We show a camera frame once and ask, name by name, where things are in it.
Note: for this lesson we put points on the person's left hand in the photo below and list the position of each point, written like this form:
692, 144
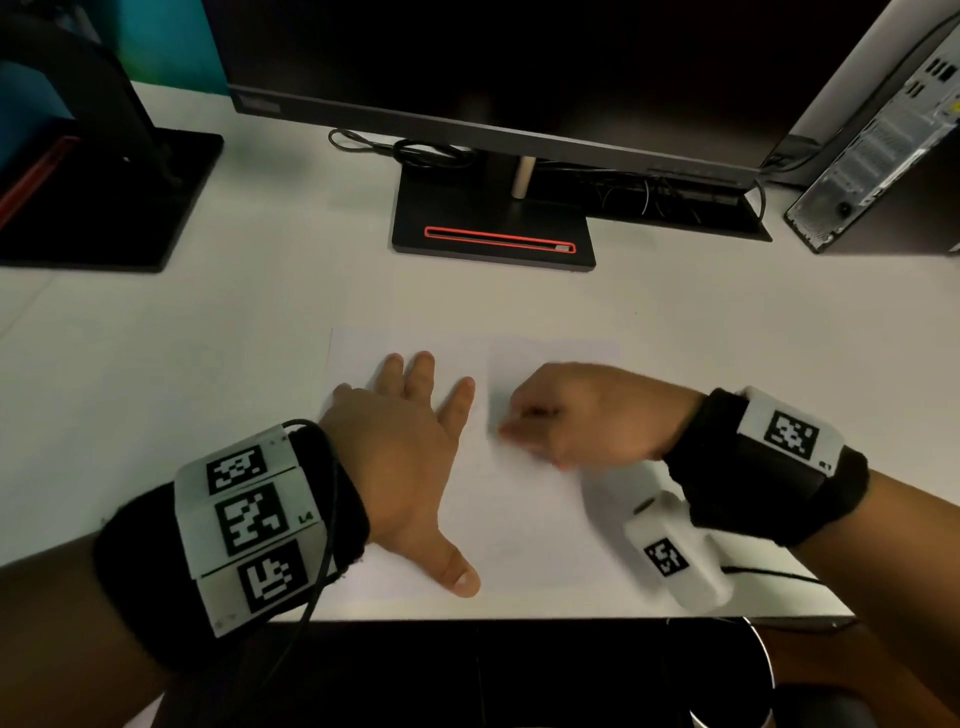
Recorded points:
397, 465

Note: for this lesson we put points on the person's right hand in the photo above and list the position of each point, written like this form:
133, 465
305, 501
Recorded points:
600, 412

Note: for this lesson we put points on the white paper sheet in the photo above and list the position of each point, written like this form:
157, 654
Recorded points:
525, 525

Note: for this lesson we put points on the person's left forearm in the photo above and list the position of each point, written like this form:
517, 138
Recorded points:
60, 645

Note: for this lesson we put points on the person's right forearm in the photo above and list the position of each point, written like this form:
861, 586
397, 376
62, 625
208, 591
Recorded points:
900, 585

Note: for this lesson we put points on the white single-marker block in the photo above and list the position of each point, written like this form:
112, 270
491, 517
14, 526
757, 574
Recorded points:
754, 427

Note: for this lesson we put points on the white three-marker block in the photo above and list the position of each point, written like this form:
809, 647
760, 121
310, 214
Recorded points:
195, 510

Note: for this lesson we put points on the black monitor stand red slot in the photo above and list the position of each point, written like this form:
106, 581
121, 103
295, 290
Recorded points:
465, 210

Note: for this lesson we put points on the round metal bin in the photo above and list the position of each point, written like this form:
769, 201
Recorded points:
720, 675

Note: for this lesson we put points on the black computer monitor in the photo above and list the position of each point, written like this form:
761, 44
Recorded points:
525, 67

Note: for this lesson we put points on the black desktop computer tower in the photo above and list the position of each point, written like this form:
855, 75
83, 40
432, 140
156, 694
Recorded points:
870, 157

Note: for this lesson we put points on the black flat stand base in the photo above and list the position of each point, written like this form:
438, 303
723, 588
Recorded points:
112, 217

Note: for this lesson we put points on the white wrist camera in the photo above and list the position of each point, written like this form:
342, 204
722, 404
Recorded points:
705, 585

